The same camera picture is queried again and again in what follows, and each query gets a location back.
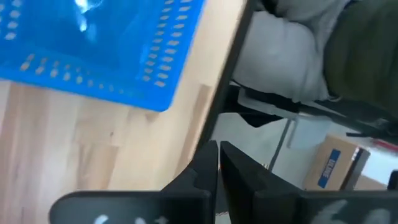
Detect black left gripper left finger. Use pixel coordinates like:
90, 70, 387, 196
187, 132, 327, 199
49, 140, 219, 224

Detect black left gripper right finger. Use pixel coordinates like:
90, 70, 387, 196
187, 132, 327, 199
219, 140, 398, 224

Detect blue perforated plastic basket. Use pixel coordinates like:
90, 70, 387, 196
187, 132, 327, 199
0, 0, 206, 113

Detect cardboard box with blue label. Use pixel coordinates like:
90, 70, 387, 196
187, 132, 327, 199
303, 134, 371, 192

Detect person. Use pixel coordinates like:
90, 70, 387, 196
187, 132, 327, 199
232, 0, 398, 104

